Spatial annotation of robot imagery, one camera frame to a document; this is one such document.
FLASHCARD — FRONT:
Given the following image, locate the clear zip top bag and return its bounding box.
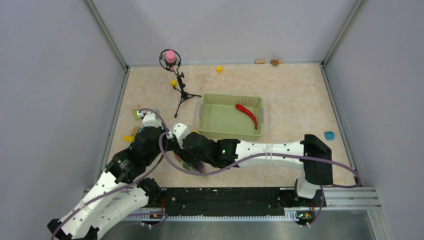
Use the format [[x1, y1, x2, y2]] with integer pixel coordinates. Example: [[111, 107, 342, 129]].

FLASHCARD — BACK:
[[174, 153, 206, 177]]

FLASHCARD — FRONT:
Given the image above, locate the green wooden block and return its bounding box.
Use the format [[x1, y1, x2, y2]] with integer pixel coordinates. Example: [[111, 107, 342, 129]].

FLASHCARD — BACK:
[[132, 110, 140, 120]]

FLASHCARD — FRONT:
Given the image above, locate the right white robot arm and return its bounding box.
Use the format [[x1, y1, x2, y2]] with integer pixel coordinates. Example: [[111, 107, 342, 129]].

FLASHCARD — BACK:
[[167, 132, 334, 206]]

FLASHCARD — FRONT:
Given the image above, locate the brown wooden block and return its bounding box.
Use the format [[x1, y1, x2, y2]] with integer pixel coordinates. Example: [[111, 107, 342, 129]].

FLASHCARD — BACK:
[[130, 126, 141, 137]]

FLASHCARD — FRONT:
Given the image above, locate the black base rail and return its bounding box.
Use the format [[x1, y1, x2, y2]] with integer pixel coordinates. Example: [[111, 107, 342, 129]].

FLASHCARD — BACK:
[[143, 187, 322, 217]]

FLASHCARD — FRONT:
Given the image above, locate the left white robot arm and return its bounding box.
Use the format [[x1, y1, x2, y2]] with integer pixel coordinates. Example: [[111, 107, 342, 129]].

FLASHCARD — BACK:
[[47, 126, 182, 240]]

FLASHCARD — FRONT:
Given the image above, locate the brown cork piece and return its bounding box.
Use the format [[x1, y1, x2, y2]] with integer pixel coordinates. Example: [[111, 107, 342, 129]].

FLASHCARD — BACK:
[[270, 59, 280, 67]]

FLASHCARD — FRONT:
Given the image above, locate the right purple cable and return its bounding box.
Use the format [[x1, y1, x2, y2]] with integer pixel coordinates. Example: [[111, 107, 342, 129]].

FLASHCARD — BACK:
[[158, 132, 363, 190]]

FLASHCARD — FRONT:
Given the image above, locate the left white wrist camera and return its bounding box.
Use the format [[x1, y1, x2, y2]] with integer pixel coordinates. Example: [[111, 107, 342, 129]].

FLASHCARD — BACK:
[[138, 109, 164, 130]]

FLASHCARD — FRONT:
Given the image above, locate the red toy chili pepper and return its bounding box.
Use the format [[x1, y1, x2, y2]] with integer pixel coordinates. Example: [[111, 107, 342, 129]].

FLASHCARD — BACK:
[[235, 104, 258, 130]]

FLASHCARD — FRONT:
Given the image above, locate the purple toy eggplant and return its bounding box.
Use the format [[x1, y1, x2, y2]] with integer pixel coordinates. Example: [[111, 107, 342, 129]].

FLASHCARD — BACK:
[[192, 161, 206, 174]]

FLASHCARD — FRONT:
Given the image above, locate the yellow wooden block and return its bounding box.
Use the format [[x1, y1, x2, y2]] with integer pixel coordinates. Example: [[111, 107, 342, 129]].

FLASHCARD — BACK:
[[122, 135, 135, 143]]

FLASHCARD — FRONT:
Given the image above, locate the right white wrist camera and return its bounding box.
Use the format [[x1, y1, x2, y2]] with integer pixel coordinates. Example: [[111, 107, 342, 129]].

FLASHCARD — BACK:
[[165, 123, 191, 149]]

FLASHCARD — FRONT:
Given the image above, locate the pink microphone on tripod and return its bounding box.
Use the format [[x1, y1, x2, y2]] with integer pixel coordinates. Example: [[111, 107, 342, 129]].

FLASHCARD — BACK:
[[159, 49, 202, 118]]

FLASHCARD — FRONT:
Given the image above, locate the blue toy block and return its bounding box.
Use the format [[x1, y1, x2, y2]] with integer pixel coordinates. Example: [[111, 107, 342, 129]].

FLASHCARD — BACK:
[[324, 131, 336, 141]]

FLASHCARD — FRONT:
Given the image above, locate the purple cable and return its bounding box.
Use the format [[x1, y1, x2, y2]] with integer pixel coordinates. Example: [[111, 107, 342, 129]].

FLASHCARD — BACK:
[[49, 107, 170, 240], [158, 132, 363, 190]]

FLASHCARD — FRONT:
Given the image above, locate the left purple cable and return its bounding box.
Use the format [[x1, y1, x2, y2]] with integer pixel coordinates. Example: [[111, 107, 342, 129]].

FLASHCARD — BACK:
[[49, 107, 170, 240]]

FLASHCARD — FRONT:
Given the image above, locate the light green plastic basket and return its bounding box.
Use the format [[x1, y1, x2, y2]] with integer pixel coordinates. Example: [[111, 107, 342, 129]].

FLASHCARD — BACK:
[[197, 93, 264, 141]]

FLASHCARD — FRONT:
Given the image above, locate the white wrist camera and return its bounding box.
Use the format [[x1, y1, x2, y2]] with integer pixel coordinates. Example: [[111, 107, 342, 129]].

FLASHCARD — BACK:
[[165, 123, 191, 149], [138, 109, 164, 130]]

